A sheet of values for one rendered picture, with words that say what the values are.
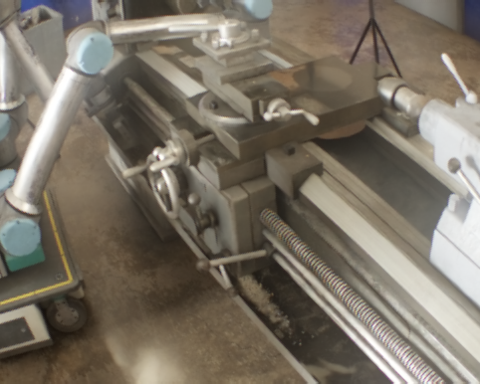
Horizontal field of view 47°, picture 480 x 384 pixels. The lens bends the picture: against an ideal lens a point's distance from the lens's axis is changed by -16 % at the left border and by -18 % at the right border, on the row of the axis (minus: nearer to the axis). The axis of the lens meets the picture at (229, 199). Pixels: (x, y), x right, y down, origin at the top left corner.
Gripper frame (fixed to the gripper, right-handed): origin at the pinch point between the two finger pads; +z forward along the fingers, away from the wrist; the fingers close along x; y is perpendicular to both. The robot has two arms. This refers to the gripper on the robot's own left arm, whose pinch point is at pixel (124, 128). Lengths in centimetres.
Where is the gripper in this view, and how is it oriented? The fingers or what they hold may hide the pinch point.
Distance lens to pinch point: 256.0
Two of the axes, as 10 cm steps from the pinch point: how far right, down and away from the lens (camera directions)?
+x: -2.3, -4.7, 8.5
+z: 5.0, 6.9, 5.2
